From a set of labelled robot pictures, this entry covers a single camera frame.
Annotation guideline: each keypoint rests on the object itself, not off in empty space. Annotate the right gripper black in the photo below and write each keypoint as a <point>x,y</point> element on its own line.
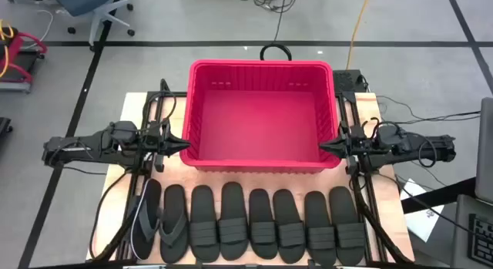
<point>356,143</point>

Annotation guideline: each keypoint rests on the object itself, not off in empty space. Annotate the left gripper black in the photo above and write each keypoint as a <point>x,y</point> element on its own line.
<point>163,140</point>

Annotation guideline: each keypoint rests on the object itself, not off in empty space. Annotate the black flip-flop with white edge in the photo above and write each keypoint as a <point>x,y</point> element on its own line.
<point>148,222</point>

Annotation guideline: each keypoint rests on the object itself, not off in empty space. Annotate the red plastic bin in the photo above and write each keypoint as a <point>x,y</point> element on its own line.
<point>258,122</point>

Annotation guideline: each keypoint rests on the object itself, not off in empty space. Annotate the black slide sandal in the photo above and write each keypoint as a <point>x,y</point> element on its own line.
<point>289,232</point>
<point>204,230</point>
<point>320,236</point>
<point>263,230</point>
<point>233,226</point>
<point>347,234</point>

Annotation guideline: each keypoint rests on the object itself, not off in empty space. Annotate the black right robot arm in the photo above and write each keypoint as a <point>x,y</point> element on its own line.
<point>416,149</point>

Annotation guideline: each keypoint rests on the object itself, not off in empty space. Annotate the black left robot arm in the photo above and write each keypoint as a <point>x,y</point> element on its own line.
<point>96,147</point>

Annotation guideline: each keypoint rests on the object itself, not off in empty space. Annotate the black power box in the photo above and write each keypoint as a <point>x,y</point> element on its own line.
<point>346,82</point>

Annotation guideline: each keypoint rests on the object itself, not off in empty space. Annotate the white paper sheet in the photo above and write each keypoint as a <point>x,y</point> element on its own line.
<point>423,222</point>

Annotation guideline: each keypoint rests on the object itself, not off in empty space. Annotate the grey desk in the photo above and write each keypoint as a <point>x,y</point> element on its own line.
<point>462,238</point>

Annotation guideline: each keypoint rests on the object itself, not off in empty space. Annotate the black keyboard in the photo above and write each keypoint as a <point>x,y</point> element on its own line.
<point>481,242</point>

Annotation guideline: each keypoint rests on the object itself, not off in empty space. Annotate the blue office chair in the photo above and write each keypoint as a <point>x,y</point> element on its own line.
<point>81,1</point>

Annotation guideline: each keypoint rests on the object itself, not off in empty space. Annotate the red cart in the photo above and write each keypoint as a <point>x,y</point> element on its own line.
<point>15,49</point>

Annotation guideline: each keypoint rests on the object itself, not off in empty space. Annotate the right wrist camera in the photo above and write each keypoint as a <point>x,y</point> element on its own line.
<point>351,167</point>

